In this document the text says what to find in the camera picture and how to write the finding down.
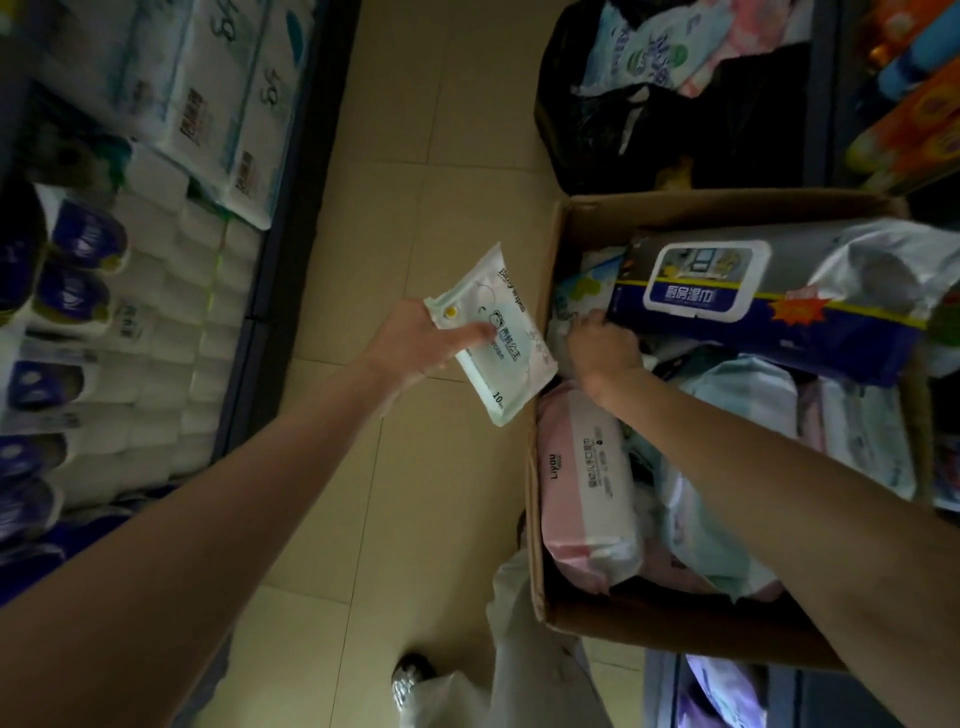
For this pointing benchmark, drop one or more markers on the person's left hand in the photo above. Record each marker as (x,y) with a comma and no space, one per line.
(411,341)

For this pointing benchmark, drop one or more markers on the person's right hand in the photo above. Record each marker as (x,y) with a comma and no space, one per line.
(609,352)

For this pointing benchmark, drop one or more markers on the person's left thumb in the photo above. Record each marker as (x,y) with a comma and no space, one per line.
(474,336)

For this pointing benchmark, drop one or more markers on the person's right fingers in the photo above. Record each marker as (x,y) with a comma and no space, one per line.
(586,330)

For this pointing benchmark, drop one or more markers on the small white wipes packet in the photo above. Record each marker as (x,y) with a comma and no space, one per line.
(510,360)

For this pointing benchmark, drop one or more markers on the person's right forearm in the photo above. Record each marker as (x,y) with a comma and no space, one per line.
(787,510)

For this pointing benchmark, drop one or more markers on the person's left forearm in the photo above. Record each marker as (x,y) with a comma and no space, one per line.
(195,540)

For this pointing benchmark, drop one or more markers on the small blue yellow packet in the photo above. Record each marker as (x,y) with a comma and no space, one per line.
(581,289)

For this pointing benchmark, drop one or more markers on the pink white wipes pack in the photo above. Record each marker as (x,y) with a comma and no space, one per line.
(589,487)

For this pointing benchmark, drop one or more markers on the pale teal wipes pack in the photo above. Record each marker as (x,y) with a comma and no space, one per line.
(739,394)

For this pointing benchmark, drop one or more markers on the large grey blue wipes pack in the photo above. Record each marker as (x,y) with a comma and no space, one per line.
(757,300)

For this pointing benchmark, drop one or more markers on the brown cardboard box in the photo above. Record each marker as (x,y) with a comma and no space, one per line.
(720,204)

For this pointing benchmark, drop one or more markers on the black plastic bag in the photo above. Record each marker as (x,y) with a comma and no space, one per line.
(637,135)

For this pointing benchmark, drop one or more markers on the dark shelf unit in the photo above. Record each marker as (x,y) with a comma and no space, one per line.
(289,172)

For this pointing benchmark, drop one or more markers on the large white tissue pack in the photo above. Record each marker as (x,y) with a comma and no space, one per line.
(266,127)
(202,90)

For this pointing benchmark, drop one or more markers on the pile of colourful wipes packets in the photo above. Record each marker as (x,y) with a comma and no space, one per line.
(675,41)

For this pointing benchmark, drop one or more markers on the stack of white paper rolls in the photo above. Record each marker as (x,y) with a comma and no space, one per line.
(165,322)

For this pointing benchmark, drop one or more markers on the person's white trousers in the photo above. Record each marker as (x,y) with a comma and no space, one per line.
(517,660)

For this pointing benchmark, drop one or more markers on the person's grey shoe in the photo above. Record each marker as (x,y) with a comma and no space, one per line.
(411,681)

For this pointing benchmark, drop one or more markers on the purple white packet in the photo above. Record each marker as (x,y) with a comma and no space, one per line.
(720,694)

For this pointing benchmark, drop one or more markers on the row of orange packages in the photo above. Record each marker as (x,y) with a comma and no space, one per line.
(911,105)

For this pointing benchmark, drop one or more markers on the row of purple tissue packs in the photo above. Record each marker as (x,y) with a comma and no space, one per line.
(52,352)

